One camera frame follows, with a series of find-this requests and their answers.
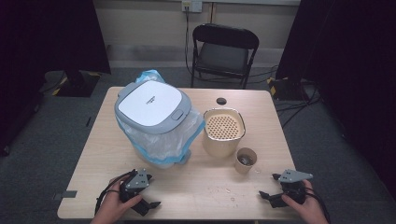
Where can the black stand base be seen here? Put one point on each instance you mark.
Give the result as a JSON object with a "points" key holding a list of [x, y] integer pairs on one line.
{"points": [[288, 88], [79, 84]]}

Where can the person's left hand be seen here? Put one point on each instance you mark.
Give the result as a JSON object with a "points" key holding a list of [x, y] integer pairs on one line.
{"points": [[113, 205]]}

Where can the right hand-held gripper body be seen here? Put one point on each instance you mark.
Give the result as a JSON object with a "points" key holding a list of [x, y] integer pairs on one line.
{"points": [[292, 186]]}

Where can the dark curtain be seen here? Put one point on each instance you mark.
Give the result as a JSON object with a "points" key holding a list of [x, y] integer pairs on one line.
{"points": [[46, 40], [351, 62]]}

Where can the person's right hand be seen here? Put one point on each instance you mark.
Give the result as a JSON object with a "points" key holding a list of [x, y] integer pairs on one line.
{"points": [[306, 210]]}

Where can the brown paper cup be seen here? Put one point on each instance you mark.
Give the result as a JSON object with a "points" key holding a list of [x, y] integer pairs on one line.
{"points": [[241, 168]]}

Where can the grey tape strip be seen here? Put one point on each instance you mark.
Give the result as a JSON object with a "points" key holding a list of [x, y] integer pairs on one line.
{"points": [[67, 194]]}

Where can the black folding chair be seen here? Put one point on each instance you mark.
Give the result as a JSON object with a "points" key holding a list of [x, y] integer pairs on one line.
{"points": [[222, 57]]}

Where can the small food crumbs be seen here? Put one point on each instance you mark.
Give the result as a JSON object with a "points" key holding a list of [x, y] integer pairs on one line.
{"points": [[232, 199]]}

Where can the white wall socket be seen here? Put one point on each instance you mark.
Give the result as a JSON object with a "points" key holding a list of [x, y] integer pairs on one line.
{"points": [[191, 5]]}

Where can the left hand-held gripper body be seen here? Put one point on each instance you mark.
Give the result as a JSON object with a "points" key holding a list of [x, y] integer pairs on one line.
{"points": [[137, 180]]}

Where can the beige container with strainer insert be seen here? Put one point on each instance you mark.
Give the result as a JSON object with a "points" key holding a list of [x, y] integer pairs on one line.
{"points": [[218, 146]]}

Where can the grey trash bin with bag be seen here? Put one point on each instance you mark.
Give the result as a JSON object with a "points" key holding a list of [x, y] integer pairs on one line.
{"points": [[163, 144]]}

